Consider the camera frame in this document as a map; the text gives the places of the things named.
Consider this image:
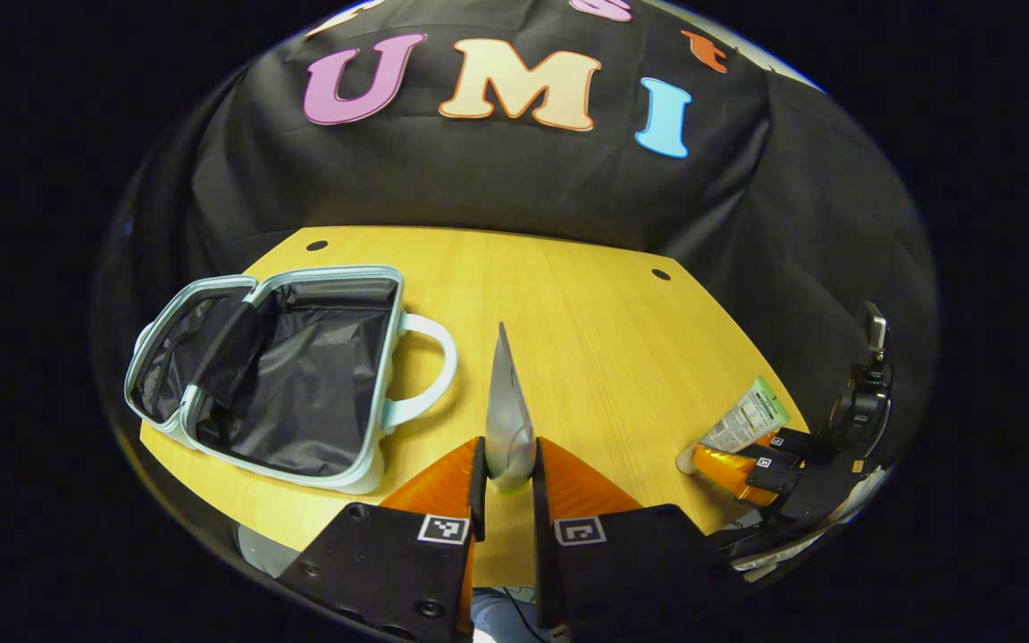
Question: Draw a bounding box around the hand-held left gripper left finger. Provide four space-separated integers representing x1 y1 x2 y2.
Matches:
278 436 488 643

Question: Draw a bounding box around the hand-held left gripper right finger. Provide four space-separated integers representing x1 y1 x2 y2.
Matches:
531 436 734 643

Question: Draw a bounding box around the white green skin care tube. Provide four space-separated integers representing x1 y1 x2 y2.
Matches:
675 375 791 475

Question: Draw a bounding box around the silver skin care tube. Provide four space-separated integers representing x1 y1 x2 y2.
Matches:
484 321 539 495

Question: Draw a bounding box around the light blue suitcase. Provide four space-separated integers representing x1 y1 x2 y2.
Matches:
124 264 459 496

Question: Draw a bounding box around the black backdrop cloth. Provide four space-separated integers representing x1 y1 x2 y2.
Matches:
95 0 940 465

